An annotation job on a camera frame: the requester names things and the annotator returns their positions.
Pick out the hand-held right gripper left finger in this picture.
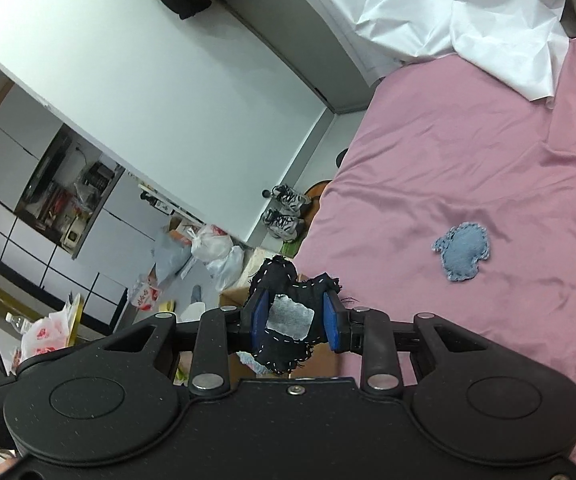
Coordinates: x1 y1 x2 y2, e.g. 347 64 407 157
93 291 274 396

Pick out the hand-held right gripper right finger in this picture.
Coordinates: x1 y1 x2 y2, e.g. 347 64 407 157
320 291 491 393

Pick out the brown cardboard box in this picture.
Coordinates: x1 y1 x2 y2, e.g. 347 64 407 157
218 286 365 382

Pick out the black stitched plush with patch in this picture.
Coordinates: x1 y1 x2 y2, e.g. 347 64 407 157
247 255 344 376

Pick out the white plastic bag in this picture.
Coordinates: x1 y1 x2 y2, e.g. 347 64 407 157
190 224 234 261
206 244 245 291

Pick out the red printed plastic bag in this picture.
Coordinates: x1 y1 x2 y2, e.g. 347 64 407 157
10 307 77 377

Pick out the grey plastic bag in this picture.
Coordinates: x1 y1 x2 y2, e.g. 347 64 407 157
152 232 192 286

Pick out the orange cardboard box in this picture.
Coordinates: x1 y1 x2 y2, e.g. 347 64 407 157
167 217 202 246

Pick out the red and white carton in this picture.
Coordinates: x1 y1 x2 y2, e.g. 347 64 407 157
127 274 162 314

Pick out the yellow round table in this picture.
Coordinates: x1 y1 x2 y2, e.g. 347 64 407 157
65 292 87 347

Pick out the brown round object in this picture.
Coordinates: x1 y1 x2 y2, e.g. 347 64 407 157
301 179 332 222

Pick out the blue denim stitched plush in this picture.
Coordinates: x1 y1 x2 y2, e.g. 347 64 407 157
430 222 492 282

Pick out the beige small appliance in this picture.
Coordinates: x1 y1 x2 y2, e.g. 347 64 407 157
62 222 87 252

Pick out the pink bed sheet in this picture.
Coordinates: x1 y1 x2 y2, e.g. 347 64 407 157
287 35 576 480

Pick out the grey door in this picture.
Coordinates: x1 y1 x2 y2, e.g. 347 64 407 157
220 0 390 115

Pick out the white crumpled sheet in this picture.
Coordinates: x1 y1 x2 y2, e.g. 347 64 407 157
290 0 576 109

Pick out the white wall cabinet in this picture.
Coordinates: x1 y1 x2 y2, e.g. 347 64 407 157
0 79 135 337

